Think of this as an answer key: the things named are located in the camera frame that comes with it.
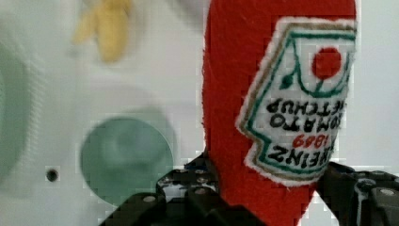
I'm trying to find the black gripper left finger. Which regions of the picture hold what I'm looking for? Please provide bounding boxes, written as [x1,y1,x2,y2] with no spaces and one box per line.
[99,153,266,226]

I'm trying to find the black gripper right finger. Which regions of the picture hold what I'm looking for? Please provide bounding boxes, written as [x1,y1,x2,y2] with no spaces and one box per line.
[317,162,399,226]

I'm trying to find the red plush ketchup bottle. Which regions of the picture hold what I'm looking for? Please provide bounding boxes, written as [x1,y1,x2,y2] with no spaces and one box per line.
[202,0,357,226]

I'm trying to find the green oval strainer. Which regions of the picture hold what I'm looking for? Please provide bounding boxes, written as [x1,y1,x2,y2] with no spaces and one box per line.
[0,42,35,185]

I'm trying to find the yellow plush pasta toy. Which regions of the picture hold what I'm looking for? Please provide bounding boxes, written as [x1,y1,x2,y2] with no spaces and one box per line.
[72,0,133,62]

